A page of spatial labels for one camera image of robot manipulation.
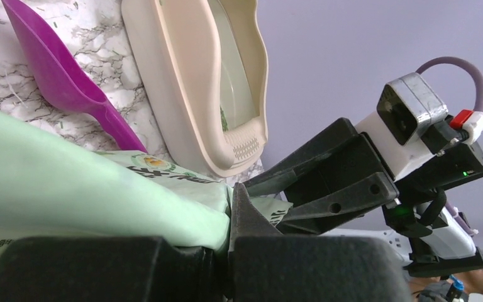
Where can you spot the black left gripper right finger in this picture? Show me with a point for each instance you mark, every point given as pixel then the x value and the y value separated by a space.
pixel 265 265

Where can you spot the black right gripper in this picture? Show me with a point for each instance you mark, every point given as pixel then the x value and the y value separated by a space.
pixel 339 175

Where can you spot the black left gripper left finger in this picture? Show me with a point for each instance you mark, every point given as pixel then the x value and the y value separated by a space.
pixel 106 269

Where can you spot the green litter bag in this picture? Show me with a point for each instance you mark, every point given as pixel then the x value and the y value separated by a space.
pixel 49 186

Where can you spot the beige litter box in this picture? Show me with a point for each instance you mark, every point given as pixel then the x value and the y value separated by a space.
pixel 204 67

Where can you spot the purple litter scoop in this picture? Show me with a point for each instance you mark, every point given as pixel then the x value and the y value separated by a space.
pixel 60 79

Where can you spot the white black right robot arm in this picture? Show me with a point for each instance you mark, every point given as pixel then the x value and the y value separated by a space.
pixel 446 251

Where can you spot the person head with glasses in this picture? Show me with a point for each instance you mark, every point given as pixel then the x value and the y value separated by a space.
pixel 431 288

